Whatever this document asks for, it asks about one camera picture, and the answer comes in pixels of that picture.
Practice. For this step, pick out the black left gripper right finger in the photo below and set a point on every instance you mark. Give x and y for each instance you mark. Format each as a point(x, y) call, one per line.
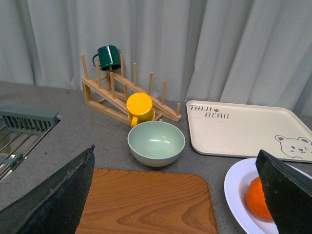
point(288, 194)

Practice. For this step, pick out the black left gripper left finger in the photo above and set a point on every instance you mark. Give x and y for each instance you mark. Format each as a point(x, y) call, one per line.
point(55, 206)

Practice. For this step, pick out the orange fruit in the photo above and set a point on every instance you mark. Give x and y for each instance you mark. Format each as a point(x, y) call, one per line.
point(256, 202)

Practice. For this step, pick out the white round plate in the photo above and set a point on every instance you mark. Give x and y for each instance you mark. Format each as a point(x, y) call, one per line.
point(237, 180)

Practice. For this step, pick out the brown wooden cutting board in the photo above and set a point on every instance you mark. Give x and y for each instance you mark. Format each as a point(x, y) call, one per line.
point(147, 202)

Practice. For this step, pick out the green sink drain rack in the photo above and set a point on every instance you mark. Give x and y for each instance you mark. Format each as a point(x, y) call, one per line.
point(21, 129)

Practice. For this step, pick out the cream bear serving tray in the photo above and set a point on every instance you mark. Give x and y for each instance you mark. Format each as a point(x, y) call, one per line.
point(237, 130)

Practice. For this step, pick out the light green bowl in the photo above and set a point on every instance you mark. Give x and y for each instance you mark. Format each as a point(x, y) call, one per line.
point(156, 143)

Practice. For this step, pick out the wooden dish rack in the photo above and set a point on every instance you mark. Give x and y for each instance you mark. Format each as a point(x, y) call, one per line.
point(108, 93)

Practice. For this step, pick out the yellow mug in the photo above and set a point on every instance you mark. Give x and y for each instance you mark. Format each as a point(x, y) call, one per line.
point(140, 108)

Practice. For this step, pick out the grey curtain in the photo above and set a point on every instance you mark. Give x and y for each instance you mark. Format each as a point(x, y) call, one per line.
point(255, 52)

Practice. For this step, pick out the dark green mug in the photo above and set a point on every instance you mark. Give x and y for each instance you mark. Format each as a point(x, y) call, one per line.
point(108, 57)

